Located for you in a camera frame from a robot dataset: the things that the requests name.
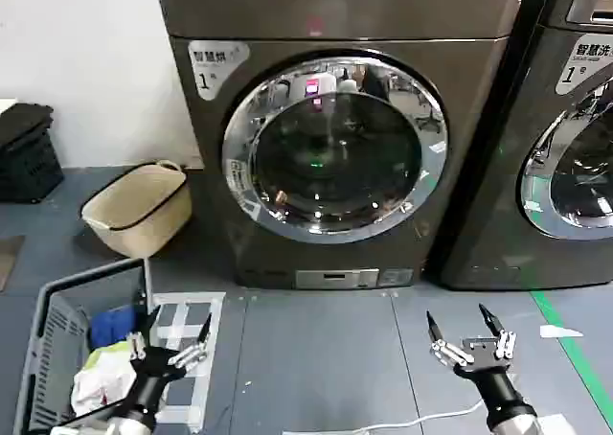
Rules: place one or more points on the grey plastic laundry basket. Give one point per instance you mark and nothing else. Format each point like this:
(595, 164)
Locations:
(52, 325)

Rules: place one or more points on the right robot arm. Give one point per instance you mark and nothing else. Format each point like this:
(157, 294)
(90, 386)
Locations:
(515, 426)

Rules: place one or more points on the round chrome-rimmed glass door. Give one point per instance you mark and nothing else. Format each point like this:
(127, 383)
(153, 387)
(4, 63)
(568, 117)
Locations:
(579, 176)

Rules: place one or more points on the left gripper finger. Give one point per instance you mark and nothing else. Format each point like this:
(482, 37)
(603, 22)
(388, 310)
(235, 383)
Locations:
(191, 353)
(138, 346)

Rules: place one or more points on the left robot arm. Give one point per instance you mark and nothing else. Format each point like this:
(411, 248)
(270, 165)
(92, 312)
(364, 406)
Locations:
(131, 426)

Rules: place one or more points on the black plastic crate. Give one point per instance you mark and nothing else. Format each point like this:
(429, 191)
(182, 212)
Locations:
(26, 162)

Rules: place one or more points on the beige fabric laundry basket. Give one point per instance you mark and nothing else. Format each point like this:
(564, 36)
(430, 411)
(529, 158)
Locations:
(143, 214)

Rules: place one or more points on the white and green garment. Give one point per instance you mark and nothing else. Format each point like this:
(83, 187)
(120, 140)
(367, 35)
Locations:
(103, 377)

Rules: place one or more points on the blue cloth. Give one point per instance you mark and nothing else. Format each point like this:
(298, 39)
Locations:
(112, 325)

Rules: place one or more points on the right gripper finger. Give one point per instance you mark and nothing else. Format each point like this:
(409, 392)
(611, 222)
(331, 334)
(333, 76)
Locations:
(506, 344)
(450, 353)

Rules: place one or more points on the grey dryer with slanted label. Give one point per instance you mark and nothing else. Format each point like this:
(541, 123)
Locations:
(488, 214)

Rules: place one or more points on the grey front-loading dryer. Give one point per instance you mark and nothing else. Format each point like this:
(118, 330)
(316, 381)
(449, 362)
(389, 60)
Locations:
(345, 18)

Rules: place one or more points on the green floor tape line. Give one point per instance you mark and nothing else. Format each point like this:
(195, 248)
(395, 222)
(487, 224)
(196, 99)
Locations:
(570, 349)

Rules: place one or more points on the white paper scrap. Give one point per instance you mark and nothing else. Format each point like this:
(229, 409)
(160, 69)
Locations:
(558, 332)

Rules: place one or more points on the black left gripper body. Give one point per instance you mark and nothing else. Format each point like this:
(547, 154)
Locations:
(151, 377)

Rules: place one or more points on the round glass dryer door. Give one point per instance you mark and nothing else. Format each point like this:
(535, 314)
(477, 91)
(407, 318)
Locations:
(335, 157)

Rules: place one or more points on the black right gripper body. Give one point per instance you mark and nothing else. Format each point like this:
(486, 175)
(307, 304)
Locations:
(493, 387)

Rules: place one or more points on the brown flat mat piece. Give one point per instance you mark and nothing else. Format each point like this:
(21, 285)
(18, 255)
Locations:
(8, 260)

